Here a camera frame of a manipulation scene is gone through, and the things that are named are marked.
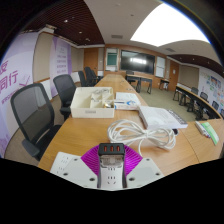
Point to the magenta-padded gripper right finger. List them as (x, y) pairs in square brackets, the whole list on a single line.
[(138, 168)]

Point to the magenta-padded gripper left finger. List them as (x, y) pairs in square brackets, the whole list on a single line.
[(85, 168)]

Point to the black charger block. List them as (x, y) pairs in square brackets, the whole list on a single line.
[(111, 150)]

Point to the white power strip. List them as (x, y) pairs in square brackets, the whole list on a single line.
[(61, 161)]

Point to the dark round disc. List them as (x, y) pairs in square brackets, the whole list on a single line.
[(175, 131)]

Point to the white flat product box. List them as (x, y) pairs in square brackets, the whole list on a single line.
[(160, 118)]

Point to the white open cardboard box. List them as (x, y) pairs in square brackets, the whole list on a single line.
[(91, 111)]

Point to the white and blue paper packet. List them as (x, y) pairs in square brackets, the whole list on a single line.
[(128, 98)]

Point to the white marker pen pack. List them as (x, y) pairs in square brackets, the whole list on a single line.
[(201, 128)]

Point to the large black mesh office chair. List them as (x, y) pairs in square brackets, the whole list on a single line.
[(30, 113)]

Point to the green booklet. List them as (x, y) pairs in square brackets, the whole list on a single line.
[(212, 133)]

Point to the dark-legged wooden desk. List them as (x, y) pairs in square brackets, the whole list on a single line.
[(140, 78)]

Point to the long curved wooden table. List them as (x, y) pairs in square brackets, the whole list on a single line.
[(191, 95)]

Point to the small dark side table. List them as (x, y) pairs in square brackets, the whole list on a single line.
[(164, 81)]

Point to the group of black office chairs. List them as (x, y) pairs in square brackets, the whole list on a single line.
[(88, 76)]

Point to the row of black chairs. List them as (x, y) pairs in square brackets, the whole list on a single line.
[(203, 96)]

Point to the bright ceiling light panel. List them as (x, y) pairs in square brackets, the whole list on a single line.
[(166, 26)]

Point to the white wall whiteboard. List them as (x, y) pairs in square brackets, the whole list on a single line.
[(160, 66)]

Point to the large black wall screen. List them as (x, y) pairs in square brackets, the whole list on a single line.
[(137, 61)]

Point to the colourful wall posters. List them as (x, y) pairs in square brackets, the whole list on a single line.
[(213, 86)]

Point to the purple lettered wall banner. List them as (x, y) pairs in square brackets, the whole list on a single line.
[(13, 73)]

